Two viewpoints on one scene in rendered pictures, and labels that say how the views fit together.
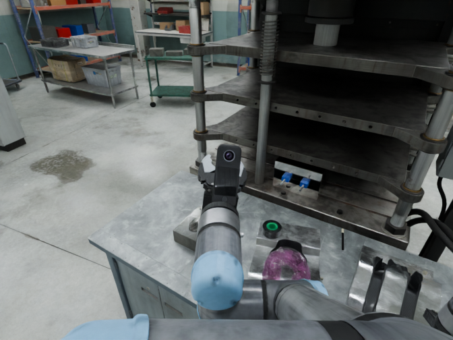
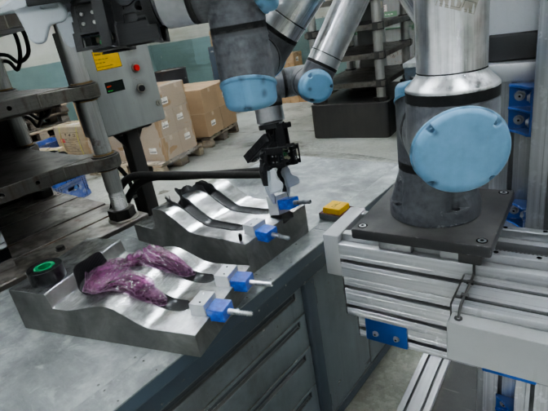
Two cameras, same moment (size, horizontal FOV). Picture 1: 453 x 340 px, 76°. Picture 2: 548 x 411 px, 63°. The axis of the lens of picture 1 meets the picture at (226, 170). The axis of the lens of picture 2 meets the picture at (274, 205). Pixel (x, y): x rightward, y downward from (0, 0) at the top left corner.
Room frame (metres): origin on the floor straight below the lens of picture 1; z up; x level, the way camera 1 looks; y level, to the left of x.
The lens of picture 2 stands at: (0.17, 0.63, 1.39)
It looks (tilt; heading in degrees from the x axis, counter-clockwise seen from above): 22 degrees down; 281
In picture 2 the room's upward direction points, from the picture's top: 10 degrees counter-clockwise
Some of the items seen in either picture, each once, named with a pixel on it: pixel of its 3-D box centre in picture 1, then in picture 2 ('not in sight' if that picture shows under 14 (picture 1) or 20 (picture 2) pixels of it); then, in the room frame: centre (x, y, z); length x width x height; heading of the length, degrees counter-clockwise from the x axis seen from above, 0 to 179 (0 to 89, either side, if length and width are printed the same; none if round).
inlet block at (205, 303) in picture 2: not in sight; (223, 310); (0.46, -0.11, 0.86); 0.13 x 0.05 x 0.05; 166
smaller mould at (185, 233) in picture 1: (199, 229); not in sight; (1.00, 0.13, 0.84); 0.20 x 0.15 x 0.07; 148
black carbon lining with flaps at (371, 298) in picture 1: (390, 298); (213, 204); (0.58, -0.55, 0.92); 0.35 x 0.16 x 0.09; 148
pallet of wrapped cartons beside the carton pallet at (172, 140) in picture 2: not in sight; (137, 127); (2.63, -4.39, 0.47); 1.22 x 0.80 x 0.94; 161
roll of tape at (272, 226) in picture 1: (272, 229); (46, 272); (0.90, -0.19, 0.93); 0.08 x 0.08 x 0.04
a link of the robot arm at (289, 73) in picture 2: not in sight; (303, 80); (0.27, -0.56, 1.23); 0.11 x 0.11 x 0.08; 15
